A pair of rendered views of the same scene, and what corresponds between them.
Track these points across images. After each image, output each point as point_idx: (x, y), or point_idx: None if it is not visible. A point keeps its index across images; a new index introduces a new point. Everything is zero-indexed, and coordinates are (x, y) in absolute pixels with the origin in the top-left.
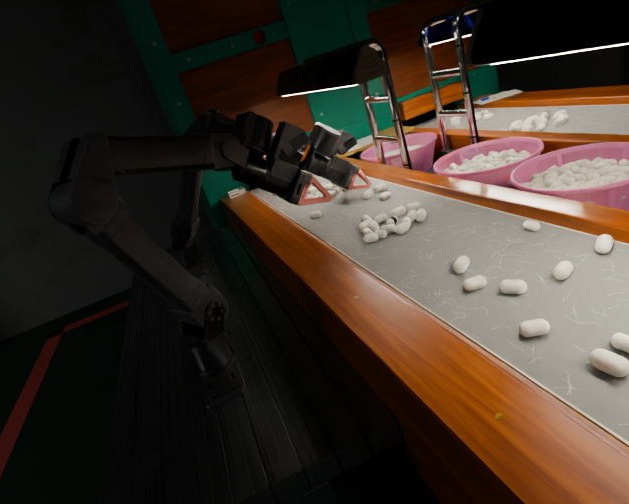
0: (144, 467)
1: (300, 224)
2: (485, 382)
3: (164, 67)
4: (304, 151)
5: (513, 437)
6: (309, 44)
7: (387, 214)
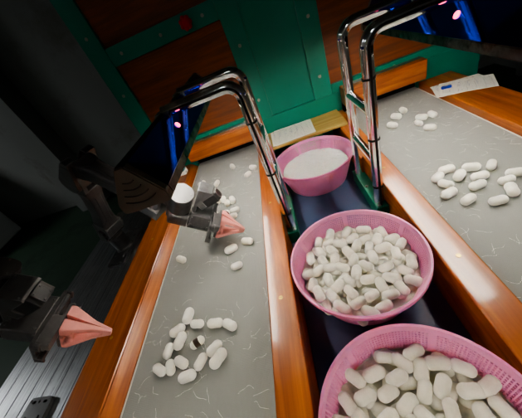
0: None
1: (168, 264)
2: None
3: (102, 62)
4: (159, 208)
5: None
6: (242, 26)
7: (214, 310)
